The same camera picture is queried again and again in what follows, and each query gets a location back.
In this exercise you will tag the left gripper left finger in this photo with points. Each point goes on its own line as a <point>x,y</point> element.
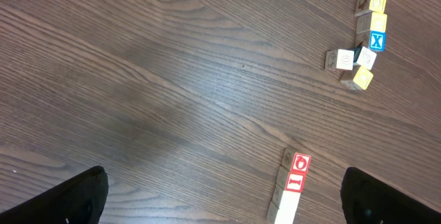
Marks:
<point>78,200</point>

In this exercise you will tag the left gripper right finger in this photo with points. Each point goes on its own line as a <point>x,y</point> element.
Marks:
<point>367,200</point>

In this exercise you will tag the red I wooden block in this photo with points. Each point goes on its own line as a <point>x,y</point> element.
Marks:
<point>290,181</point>

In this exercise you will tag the white ladybug wooden block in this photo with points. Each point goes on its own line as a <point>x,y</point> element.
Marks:
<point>285,200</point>

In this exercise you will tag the white picture block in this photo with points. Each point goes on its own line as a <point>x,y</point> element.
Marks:
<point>277,216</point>
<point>364,57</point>

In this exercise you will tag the white block blue D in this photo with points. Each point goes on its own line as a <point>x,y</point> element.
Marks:
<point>295,161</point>

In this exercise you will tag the yellow block middle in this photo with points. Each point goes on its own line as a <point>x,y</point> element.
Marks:
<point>357,79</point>

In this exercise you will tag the white block red side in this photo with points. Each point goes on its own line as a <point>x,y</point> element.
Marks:
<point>339,59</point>

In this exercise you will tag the blue X wooden block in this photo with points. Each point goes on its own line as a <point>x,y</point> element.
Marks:
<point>372,40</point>

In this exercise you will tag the yellow wooden block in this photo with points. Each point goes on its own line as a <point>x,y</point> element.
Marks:
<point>372,21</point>
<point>367,6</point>

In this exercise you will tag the yellow top wooden block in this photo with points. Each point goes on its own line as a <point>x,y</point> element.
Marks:
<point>367,6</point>

